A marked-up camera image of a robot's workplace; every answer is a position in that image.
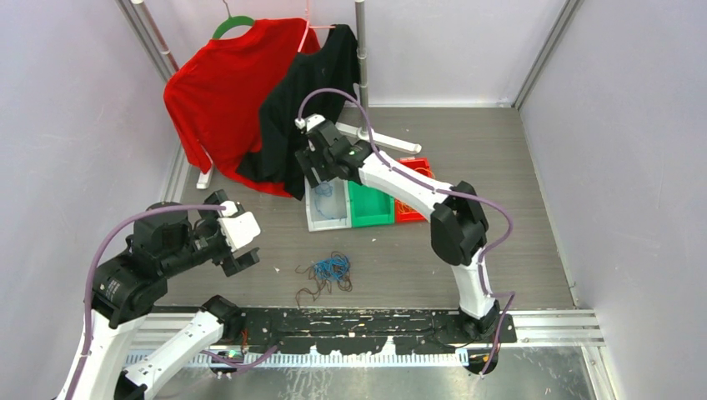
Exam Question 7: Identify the pink clothes hanger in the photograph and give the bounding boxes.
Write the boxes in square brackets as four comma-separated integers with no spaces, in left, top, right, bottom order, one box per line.
[298,0,335,53]

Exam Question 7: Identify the red plastic bin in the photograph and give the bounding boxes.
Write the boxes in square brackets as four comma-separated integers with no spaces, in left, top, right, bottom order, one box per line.
[394,157,435,223]

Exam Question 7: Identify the white plastic bin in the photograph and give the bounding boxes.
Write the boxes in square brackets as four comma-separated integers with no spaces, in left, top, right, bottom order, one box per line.
[304,178,352,233]

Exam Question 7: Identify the white clothes rack stand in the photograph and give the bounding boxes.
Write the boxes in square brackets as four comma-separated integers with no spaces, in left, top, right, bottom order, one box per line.
[196,0,423,191]

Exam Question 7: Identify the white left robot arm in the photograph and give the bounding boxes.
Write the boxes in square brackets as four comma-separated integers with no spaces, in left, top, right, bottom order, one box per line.
[59,190,261,399]

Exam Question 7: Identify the brown cable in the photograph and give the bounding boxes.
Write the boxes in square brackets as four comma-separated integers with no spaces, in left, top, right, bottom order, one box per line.
[293,252,354,310]

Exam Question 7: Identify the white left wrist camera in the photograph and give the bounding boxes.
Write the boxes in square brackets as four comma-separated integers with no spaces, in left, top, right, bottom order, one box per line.
[217,200,261,253]

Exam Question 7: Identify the green plastic bin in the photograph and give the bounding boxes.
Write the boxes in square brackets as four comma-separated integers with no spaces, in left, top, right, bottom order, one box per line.
[348,182,394,228]

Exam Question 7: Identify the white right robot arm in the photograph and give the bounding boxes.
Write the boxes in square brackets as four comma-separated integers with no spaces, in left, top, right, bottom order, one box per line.
[294,114,503,343]

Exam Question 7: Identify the green clothes hanger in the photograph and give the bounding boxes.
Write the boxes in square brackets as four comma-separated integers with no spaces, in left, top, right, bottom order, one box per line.
[212,0,255,40]

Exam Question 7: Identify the black shirt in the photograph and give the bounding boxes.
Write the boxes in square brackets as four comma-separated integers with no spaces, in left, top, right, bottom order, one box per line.
[238,23,361,201]

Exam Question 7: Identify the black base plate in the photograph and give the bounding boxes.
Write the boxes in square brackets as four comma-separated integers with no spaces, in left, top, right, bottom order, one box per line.
[218,307,517,356]

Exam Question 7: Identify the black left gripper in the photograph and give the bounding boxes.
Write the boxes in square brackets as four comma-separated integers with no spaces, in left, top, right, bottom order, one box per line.
[163,190,260,275]

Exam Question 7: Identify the blue cables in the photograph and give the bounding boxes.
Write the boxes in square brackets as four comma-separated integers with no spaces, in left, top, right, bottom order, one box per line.
[313,182,346,222]

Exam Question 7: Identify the red shirt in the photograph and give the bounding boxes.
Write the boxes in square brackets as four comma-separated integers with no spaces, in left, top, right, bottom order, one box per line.
[163,17,320,197]

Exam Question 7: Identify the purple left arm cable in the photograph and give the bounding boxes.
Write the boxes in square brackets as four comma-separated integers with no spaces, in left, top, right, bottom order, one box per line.
[63,202,233,400]

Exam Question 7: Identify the blue cable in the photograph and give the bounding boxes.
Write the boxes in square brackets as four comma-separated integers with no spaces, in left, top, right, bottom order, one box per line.
[312,253,352,283]

